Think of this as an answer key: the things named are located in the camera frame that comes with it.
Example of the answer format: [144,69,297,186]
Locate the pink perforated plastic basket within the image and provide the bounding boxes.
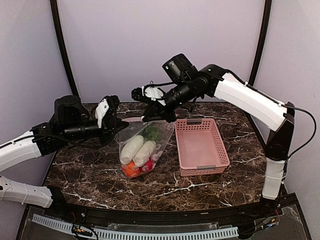
[175,118,230,177]

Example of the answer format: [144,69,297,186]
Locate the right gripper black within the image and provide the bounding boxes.
[143,77,199,122]

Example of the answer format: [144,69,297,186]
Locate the white slotted cable duct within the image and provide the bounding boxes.
[31,213,240,240]

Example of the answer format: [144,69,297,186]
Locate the clear zip top bag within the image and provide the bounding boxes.
[117,117,175,179]

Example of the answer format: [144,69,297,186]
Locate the left black frame post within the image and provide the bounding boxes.
[49,0,80,97]

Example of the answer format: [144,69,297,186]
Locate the black front rail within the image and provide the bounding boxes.
[43,200,283,226]

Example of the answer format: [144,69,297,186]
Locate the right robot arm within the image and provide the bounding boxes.
[136,53,295,217]

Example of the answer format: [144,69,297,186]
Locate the black frame post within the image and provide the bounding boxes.
[49,0,80,97]
[248,0,272,86]

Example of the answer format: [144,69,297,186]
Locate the red toy fruit front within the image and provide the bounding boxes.
[139,157,153,173]

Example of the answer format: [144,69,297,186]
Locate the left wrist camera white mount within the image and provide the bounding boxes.
[94,98,110,129]

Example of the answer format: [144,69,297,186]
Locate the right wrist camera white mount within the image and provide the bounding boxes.
[131,86,166,106]

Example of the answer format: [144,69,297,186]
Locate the orange toy fruit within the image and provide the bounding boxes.
[121,161,140,178]

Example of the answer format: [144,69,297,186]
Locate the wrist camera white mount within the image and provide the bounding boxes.
[94,98,110,129]
[131,86,166,106]

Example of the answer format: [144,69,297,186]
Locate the white toy radish with leaves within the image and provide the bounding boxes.
[132,140,156,167]

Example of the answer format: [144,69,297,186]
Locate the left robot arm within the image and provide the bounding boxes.
[0,95,129,171]

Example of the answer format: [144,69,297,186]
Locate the right black frame post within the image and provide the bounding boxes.
[248,0,272,86]

